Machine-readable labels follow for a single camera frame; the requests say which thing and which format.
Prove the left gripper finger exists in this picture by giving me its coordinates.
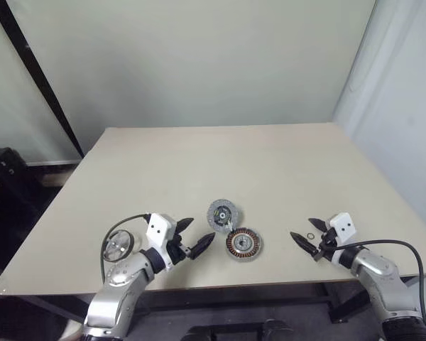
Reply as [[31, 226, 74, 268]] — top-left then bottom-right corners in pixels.
[[190, 232, 217, 260], [175, 217, 195, 236]]

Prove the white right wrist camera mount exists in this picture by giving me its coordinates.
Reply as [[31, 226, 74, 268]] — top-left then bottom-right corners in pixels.
[[328, 211, 357, 268]]

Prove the silver round cap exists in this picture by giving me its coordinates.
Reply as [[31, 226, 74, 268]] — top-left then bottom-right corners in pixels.
[[104, 229, 143, 264]]

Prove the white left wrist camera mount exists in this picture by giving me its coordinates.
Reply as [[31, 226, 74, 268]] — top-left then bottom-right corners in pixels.
[[145, 212, 179, 274]]

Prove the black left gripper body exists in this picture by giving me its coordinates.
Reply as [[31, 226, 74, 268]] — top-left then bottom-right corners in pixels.
[[165, 229, 195, 266]]

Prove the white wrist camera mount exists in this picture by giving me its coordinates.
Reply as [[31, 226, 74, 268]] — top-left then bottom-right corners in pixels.
[[145, 212, 179, 274], [328, 211, 357, 268]]

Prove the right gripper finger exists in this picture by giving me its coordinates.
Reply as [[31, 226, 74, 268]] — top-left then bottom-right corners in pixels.
[[307, 217, 329, 234], [290, 231, 321, 259]]

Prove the black bag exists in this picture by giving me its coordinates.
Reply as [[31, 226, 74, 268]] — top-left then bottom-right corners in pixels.
[[0, 144, 40, 249]]

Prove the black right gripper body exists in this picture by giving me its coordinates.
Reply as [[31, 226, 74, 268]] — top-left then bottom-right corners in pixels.
[[314, 227, 342, 264]]

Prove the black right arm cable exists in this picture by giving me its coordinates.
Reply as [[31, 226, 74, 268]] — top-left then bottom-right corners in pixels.
[[319, 239, 426, 331]]

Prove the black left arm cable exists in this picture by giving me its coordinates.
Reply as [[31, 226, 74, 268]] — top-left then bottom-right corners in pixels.
[[99, 212, 152, 283]]

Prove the copper wound stator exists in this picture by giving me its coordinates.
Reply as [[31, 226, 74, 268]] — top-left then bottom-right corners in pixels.
[[225, 227, 263, 264]]

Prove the black table frame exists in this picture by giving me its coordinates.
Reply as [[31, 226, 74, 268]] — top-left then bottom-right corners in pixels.
[[0, 273, 426, 325]]

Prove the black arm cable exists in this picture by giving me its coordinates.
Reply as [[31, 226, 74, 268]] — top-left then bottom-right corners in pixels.
[[319, 239, 426, 331], [99, 212, 152, 283]]

